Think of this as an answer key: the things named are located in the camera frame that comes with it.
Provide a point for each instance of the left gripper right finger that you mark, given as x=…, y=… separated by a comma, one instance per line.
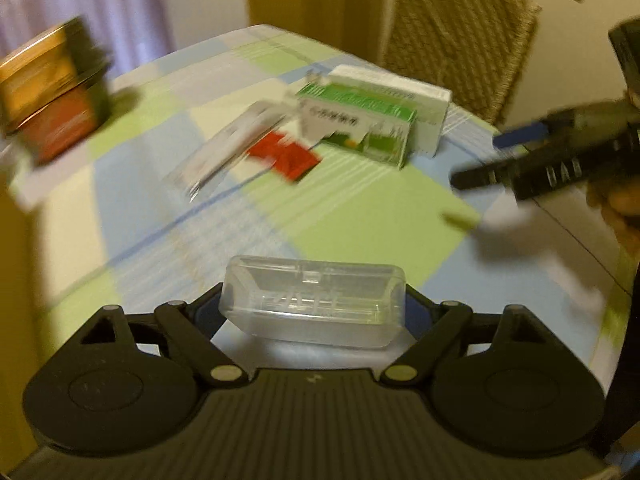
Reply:
x=436, y=328

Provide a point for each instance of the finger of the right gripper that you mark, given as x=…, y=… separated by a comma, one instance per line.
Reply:
x=520, y=135
x=469, y=178

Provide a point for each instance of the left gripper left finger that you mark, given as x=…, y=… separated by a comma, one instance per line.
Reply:
x=189, y=330

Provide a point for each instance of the clear plastic case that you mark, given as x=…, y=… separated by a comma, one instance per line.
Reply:
x=356, y=305

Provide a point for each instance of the red snack packet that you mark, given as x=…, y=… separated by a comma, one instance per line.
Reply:
x=286, y=157

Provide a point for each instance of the person's right hand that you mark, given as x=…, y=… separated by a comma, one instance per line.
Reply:
x=618, y=202

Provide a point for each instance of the green white medicine box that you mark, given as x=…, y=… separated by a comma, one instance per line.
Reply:
x=380, y=115

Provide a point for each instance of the wicker chair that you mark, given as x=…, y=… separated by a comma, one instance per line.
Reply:
x=476, y=48

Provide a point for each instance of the checkered tablecloth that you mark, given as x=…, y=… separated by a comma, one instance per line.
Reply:
x=112, y=229

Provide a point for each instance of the orange black food container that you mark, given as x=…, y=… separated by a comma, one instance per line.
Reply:
x=53, y=90

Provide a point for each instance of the purple sheer curtain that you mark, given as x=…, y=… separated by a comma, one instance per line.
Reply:
x=134, y=31

